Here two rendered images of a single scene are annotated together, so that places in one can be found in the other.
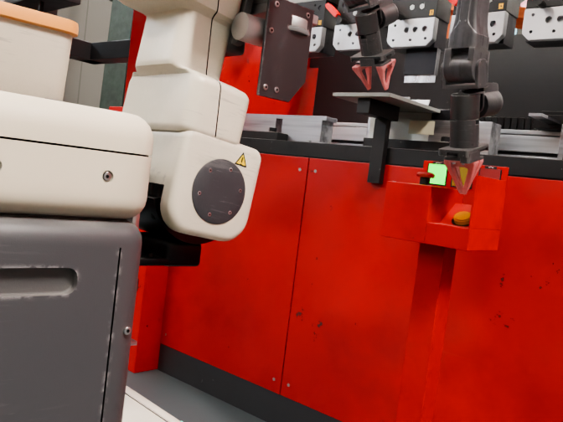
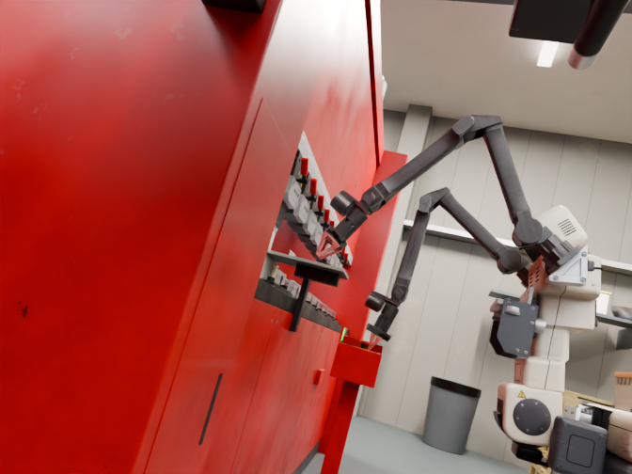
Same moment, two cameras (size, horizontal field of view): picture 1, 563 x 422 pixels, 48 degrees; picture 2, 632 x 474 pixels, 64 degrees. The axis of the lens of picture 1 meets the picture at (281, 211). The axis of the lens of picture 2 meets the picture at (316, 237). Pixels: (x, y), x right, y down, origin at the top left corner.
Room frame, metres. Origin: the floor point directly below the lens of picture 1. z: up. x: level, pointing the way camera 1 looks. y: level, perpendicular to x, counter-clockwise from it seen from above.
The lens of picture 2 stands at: (2.58, 1.18, 0.79)
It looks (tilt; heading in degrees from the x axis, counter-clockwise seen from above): 10 degrees up; 240
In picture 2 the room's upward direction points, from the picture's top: 16 degrees clockwise
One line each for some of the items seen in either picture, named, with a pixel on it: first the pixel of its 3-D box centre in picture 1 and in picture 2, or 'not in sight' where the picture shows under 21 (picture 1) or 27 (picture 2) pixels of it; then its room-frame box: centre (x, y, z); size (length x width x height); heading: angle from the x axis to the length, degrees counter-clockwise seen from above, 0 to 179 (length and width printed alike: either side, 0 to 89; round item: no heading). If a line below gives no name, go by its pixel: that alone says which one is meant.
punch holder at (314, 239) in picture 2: not in sight; (312, 223); (1.47, -0.78, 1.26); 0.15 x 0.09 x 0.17; 48
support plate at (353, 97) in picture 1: (387, 103); (308, 264); (1.74, -0.25, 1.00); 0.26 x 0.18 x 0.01; 138
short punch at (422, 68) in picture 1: (420, 65); (276, 216); (1.85, -0.35, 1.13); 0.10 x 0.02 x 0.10; 48
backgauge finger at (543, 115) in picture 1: (552, 118); not in sight; (1.75, -0.71, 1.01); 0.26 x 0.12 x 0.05; 138
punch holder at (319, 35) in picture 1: (312, 29); not in sight; (2.13, -0.03, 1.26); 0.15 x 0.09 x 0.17; 48
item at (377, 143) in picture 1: (374, 142); (309, 301); (1.71, -0.23, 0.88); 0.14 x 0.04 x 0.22; 138
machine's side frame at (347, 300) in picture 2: not in sight; (319, 285); (0.47, -2.17, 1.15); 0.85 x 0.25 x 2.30; 138
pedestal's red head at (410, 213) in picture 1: (444, 202); (358, 355); (1.37, -0.35, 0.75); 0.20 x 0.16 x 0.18; 50
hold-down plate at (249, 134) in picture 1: (250, 136); not in sight; (2.21, 0.14, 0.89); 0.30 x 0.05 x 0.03; 48
